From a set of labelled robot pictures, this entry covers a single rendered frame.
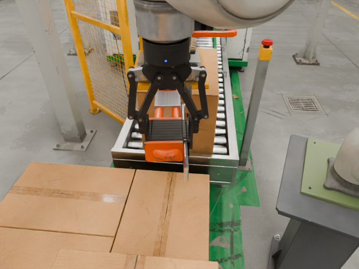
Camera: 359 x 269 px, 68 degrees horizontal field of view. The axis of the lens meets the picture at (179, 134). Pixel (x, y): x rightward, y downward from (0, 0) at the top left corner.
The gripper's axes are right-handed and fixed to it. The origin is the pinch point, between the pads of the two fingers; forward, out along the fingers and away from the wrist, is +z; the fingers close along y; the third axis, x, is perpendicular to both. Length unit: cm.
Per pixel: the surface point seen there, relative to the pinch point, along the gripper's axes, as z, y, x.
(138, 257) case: 30.0, 8.2, 10.6
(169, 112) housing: 0.8, 0.2, -9.5
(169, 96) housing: -1.2, 0.2, -13.3
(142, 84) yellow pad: 11.3, 10.5, -43.2
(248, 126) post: 83, -54, -112
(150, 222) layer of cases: 70, 10, -25
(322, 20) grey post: 67, -196, -323
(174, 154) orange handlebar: -0.1, -1.2, 5.9
